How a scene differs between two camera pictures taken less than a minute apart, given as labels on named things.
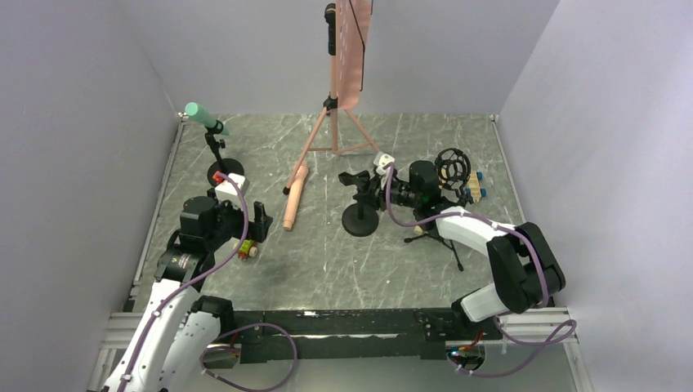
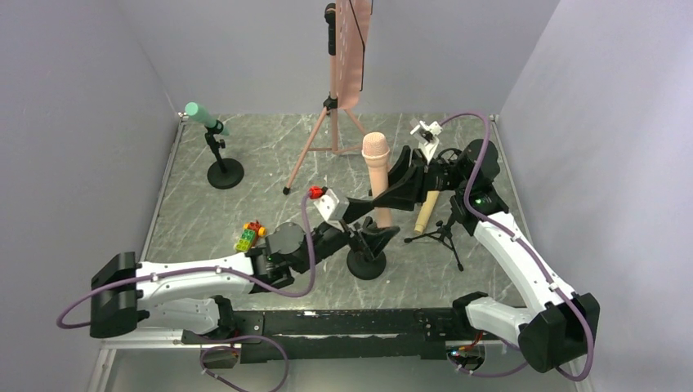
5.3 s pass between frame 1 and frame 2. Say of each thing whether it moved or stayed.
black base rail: stayed
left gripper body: moved
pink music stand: stayed
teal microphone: stayed
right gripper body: moved
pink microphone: moved
